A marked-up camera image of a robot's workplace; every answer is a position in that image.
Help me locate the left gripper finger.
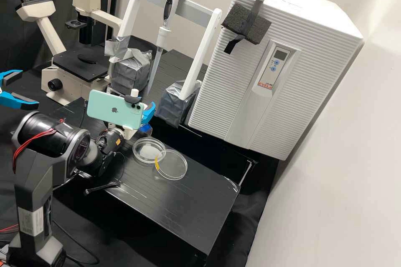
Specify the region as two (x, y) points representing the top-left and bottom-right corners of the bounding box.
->
(0, 69), (23, 88)
(0, 90), (40, 108)

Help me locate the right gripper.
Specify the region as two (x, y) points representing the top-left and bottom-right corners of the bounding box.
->
(107, 101), (157, 140)

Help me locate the grey taped block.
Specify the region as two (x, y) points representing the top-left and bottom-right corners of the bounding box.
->
(155, 80), (202, 124)
(106, 36), (153, 93)

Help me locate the petri dish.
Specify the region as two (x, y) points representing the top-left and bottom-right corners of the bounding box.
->
(132, 136), (166, 165)

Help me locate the petri dish lid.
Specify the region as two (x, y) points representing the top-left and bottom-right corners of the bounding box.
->
(154, 149), (188, 181)

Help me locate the cream microscope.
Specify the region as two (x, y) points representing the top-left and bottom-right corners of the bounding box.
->
(15, 0), (125, 107)

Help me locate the black platform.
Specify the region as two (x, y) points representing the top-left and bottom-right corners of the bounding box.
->
(150, 48), (208, 96)
(150, 121), (261, 188)
(51, 97), (242, 257)

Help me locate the incubator door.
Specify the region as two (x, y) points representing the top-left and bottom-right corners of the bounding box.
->
(187, 0), (365, 161)

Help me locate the pipette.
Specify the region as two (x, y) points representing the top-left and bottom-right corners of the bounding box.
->
(146, 0), (185, 96)

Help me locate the white pipette stand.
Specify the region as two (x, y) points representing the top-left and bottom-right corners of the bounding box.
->
(108, 0), (223, 102)

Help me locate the white incubator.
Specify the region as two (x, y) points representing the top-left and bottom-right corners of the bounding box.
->
(233, 0), (365, 44)

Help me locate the right wrist camera phone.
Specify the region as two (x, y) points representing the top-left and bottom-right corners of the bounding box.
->
(86, 89), (146, 129)

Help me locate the black cable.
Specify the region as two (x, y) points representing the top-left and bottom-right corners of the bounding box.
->
(51, 219), (101, 265)

